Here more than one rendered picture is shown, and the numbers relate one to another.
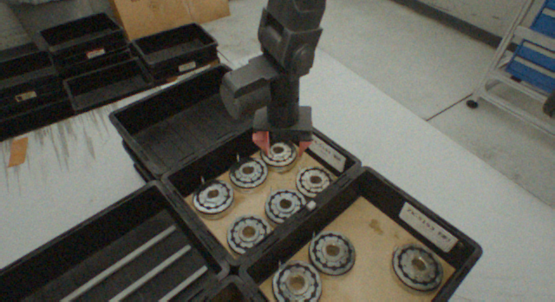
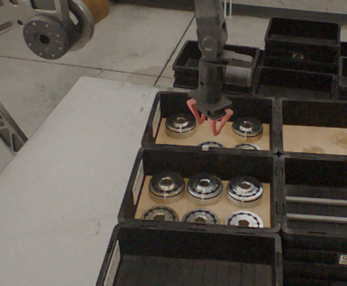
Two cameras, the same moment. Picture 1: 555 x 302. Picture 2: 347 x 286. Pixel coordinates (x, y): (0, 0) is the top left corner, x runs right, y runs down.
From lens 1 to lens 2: 146 cm
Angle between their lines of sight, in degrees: 86
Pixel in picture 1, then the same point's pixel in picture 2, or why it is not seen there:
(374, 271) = (198, 140)
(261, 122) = (225, 101)
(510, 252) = (102, 130)
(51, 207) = not seen: outside the picture
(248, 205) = (222, 213)
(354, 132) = (33, 248)
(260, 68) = (230, 54)
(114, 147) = not seen: outside the picture
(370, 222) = not seen: hidden behind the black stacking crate
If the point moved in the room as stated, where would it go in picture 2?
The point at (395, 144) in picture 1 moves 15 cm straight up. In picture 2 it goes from (30, 213) to (20, 176)
